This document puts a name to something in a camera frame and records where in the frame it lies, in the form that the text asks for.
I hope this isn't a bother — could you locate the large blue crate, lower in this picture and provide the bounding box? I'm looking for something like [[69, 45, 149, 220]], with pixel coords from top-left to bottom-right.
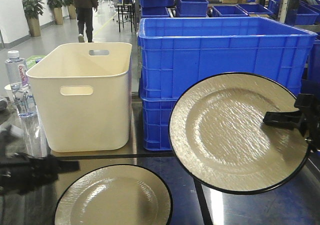
[[140, 95, 178, 151]]

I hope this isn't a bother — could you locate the large blue crate, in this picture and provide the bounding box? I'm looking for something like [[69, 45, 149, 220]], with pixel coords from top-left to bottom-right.
[[140, 95, 178, 151], [138, 17, 317, 100]]

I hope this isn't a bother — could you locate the beige plate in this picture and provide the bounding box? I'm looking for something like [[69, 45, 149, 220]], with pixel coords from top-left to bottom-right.
[[168, 72, 310, 195], [53, 164, 173, 225]]

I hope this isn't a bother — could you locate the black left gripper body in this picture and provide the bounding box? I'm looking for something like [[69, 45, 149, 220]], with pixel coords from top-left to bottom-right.
[[0, 125, 59, 195]]

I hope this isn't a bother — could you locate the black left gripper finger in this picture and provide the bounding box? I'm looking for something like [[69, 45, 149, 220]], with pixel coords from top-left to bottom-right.
[[48, 155, 80, 174]]

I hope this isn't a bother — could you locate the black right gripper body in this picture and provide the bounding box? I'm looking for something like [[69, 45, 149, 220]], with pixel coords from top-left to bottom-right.
[[294, 93, 320, 152]]

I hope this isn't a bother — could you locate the large blue crate, upper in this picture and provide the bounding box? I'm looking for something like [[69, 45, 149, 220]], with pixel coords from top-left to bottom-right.
[[138, 17, 317, 100]]

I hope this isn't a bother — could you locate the walking person brown coat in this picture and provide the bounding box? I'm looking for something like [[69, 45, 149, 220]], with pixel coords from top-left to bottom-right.
[[73, 0, 98, 43]]

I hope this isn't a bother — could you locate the cream plastic storage bin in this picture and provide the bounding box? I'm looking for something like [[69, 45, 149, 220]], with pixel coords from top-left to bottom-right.
[[26, 42, 132, 153]]

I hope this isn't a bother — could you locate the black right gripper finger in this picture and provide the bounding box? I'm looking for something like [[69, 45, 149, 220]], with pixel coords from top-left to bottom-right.
[[262, 110, 304, 130]]

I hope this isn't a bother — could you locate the clear water bottle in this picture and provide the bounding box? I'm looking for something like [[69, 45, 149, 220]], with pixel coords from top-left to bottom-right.
[[5, 50, 37, 118]]

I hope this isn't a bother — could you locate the white paper cup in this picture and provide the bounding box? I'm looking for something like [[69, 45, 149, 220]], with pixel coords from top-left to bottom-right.
[[4, 84, 15, 104]]

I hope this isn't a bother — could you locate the stainless steel table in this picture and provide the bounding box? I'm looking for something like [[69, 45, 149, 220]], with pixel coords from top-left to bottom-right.
[[0, 95, 320, 225]]

